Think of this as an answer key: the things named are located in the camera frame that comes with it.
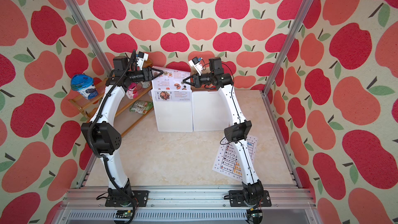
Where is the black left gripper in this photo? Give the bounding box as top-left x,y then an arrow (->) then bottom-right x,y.
126,68 -> 163,84

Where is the restaurant special menu sheet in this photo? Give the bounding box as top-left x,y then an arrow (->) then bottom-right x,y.
152,66 -> 192,102

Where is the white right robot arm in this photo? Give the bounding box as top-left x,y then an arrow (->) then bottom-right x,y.
183,57 -> 264,208

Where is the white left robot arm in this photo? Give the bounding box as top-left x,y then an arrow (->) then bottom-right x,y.
81,52 -> 162,201

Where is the left white rack box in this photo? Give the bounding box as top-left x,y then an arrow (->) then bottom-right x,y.
151,89 -> 193,133

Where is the white rack box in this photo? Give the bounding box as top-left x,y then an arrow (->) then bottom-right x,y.
151,89 -> 193,133
192,91 -> 230,132

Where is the right white rack box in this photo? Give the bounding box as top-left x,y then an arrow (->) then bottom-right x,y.
192,91 -> 230,132

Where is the white lidded jar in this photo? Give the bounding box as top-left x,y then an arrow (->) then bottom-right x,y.
142,82 -> 151,88

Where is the pink lidded cup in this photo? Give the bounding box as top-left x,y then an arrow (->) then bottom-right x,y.
126,83 -> 139,100

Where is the green snack packet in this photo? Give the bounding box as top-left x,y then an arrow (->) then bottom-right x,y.
130,100 -> 153,115

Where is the wooden spice shelf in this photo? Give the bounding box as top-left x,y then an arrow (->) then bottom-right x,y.
68,79 -> 152,136

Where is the blue lidded yogurt cup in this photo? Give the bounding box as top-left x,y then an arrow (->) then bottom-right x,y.
70,74 -> 98,100

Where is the white dotted menu sheet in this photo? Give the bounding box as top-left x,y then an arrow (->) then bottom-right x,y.
212,135 -> 259,185

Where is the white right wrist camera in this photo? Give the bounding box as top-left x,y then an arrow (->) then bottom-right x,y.
189,57 -> 203,75

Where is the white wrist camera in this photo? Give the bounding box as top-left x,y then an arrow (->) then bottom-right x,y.
189,57 -> 203,75
135,51 -> 149,70

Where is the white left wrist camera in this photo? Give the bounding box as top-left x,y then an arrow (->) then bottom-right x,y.
135,51 -> 149,70

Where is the left aluminium frame post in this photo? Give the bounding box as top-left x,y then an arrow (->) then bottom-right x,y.
63,0 -> 112,75

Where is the aluminium frame post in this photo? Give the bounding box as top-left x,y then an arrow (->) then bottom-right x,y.
262,0 -> 314,97
63,0 -> 112,75

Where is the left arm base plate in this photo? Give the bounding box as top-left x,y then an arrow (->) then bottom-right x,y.
105,189 -> 149,207

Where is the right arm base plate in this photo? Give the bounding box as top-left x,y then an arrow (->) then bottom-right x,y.
224,190 -> 272,207

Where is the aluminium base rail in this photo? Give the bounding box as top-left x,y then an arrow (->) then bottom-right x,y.
51,185 -> 322,224

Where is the right aluminium frame post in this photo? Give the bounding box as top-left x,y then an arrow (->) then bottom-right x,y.
262,0 -> 314,97

